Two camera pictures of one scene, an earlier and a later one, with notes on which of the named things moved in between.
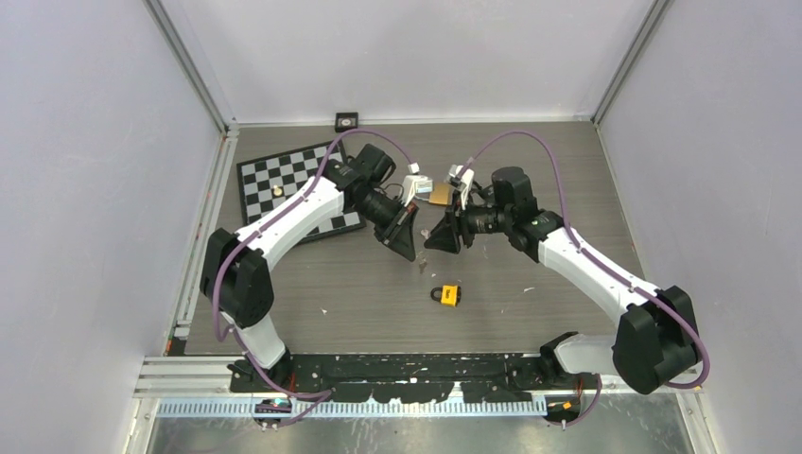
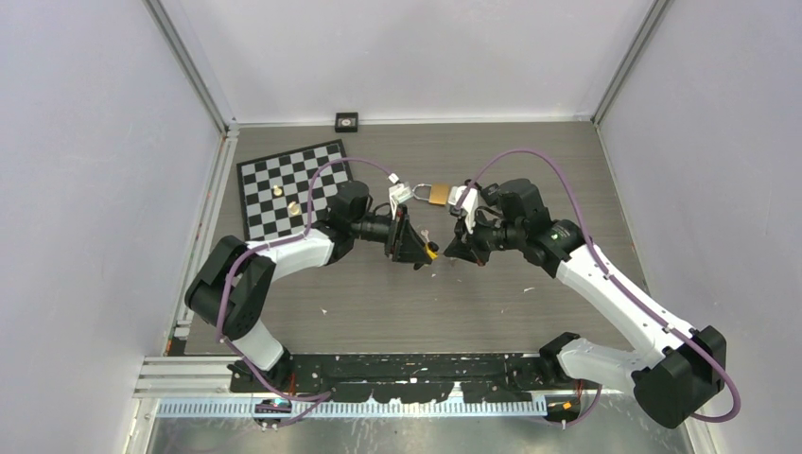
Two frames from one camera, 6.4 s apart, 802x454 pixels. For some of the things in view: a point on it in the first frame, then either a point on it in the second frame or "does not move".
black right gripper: (444, 236) to (470, 251)
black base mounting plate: (407, 377) does not move
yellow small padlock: (449, 295) to (433, 254)
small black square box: (346, 121) does not move
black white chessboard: (267, 181) does not move
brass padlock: (442, 194) does not move
